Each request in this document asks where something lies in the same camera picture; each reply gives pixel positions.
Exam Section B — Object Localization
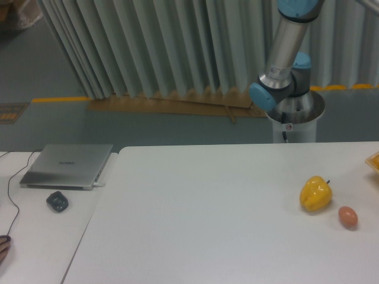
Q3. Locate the pale green folding curtain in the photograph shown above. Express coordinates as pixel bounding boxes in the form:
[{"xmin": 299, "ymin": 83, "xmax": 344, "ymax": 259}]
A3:
[{"xmin": 39, "ymin": 1, "xmax": 378, "ymax": 99}]

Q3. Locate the white usb plug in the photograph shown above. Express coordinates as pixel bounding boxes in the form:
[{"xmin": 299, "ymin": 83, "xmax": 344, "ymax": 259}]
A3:
[{"xmin": 93, "ymin": 183, "xmax": 105, "ymax": 188}]

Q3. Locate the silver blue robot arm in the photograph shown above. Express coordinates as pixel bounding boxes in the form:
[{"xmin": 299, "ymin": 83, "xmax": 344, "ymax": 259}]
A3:
[{"xmin": 249, "ymin": 1, "xmax": 378, "ymax": 124}]

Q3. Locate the silver closed laptop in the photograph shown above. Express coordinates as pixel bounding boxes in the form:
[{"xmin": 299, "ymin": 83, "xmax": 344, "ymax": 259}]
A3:
[{"xmin": 20, "ymin": 144, "xmax": 113, "ymax": 191}]

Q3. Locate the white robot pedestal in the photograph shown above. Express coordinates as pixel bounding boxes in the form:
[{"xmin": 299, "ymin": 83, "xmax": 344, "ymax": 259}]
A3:
[{"xmin": 267, "ymin": 113, "xmax": 324, "ymax": 143}]

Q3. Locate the brown cardboard sheet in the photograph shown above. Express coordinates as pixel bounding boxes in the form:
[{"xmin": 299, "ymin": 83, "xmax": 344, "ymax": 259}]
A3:
[{"xmin": 87, "ymin": 86, "xmax": 266, "ymax": 123}]

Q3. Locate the black small tray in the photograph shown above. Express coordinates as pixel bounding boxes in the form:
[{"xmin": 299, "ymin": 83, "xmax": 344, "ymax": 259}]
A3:
[{"xmin": 46, "ymin": 191, "xmax": 69, "ymax": 213}]

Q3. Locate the black mouse cable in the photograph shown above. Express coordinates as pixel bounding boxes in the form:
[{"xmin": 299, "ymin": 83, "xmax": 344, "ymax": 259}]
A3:
[{"xmin": 0, "ymin": 149, "xmax": 44, "ymax": 237}]

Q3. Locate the person's hand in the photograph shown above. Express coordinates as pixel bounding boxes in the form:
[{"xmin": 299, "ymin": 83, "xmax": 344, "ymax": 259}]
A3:
[{"xmin": 0, "ymin": 235, "xmax": 12, "ymax": 263}]

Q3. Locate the yellow bell pepper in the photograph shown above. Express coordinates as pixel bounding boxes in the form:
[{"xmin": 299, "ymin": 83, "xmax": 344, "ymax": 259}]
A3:
[{"xmin": 299, "ymin": 176, "xmax": 333, "ymax": 212}]

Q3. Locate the brown egg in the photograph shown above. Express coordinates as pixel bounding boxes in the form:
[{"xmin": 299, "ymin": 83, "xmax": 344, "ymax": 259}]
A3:
[{"xmin": 338, "ymin": 206, "xmax": 358, "ymax": 228}]

